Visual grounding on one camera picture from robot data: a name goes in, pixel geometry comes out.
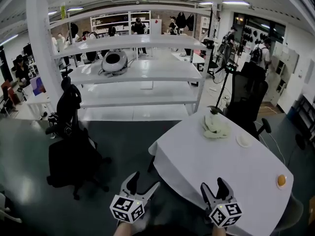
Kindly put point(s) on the black box on shelf post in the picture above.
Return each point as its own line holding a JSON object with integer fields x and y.
{"x": 210, "y": 44}

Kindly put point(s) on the black hanging jackets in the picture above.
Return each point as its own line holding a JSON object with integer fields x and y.
{"x": 184, "y": 21}

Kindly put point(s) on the purple box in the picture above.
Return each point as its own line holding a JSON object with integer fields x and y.
{"x": 38, "y": 86}

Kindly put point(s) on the white metal shelving rack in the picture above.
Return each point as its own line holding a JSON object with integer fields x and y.
{"x": 137, "y": 70}

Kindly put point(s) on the person's left forearm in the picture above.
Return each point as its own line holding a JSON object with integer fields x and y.
{"x": 128, "y": 228}

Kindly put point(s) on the grey white oval device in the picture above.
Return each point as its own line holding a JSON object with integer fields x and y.
{"x": 114, "y": 61}

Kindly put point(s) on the white desk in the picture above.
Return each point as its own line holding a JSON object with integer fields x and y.
{"x": 37, "y": 102}

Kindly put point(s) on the person's right forearm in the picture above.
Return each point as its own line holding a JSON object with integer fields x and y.
{"x": 219, "y": 232}

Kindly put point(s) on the black floor stand with camera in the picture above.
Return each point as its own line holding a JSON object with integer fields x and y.
{"x": 231, "y": 67}

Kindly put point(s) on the red chair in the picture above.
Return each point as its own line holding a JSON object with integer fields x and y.
{"x": 7, "y": 95}

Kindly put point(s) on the yellow-green banner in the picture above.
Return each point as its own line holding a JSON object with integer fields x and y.
{"x": 63, "y": 11}

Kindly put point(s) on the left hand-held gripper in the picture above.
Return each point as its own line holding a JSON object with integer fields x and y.
{"x": 126, "y": 209}

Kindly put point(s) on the orange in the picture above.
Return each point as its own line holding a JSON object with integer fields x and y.
{"x": 281, "y": 179}

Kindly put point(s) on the grey shell chair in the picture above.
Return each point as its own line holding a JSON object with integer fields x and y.
{"x": 292, "y": 213}

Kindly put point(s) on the white locker cabinet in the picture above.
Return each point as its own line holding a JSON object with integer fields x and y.
{"x": 283, "y": 67}

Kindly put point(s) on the white cup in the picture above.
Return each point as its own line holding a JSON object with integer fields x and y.
{"x": 244, "y": 139}

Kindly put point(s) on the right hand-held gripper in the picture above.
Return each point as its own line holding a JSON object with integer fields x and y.
{"x": 225, "y": 214}

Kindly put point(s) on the white bookshelf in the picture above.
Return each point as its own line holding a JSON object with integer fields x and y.
{"x": 118, "y": 21}

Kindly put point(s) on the small green potted plant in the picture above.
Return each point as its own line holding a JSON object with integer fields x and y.
{"x": 214, "y": 110}

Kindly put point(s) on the person's black clothing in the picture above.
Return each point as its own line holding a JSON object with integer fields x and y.
{"x": 177, "y": 231}

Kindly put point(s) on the black padded office chair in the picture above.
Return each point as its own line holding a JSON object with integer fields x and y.
{"x": 71, "y": 156}

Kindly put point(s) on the light green cloth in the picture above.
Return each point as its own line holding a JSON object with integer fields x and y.
{"x": 216, "y": 129}

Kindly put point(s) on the black mesh office chair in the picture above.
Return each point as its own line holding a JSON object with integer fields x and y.
{"x": 246, "y": 95}

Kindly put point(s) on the black standing fan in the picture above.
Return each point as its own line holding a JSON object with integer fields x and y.
{"x": 300, "y": 141}

